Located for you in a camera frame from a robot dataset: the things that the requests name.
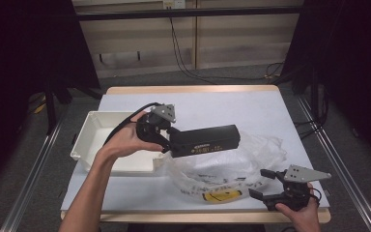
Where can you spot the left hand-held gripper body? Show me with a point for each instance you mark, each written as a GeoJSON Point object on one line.
{"type": "Point", "coordinates": [153, 127]}

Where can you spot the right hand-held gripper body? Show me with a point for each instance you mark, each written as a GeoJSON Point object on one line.
{"type": "Point", "coordinates": [294, 190]}

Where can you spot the long black box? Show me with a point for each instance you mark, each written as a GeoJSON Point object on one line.
{"type": "Point", "coordinates": [206, 141]}

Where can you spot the clear plastic bag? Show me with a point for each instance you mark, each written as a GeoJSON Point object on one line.
{"type": "Point", "coordinates": [225, 167]}

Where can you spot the white plastic bin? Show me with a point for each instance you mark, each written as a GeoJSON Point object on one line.
{"type": "Point", "coordinates": [93, 135]}

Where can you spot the person's left hand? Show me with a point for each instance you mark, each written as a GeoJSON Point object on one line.
{"type": "Point", "coordinates": [125, 141]}

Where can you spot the person's right hand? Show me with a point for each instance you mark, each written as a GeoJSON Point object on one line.
{"type": "Point", "coordinates": [302, 220]}

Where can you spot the black metal stand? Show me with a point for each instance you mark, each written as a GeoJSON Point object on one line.
{"type": "Point", "coordinates": [51, 109]}

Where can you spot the black horizontal bar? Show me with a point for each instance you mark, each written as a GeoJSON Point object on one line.
{"type": "Point", "coordinates": [190, 13]}

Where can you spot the black curtain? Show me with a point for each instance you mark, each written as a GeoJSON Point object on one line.
{"type": "Point", "coordinates": [351, 64]}
{"type": "Point", "coordinates": [19, 64]}

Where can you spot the aluminium floor rail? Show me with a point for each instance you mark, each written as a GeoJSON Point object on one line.
{"type": "Point", "coordinates": [29, 183]}
{"type": "Point", "coordinates": [341, 167]}

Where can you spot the white wall outlet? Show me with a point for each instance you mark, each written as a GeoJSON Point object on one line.
{"type": "Point", "coordinates": [174, 4]}

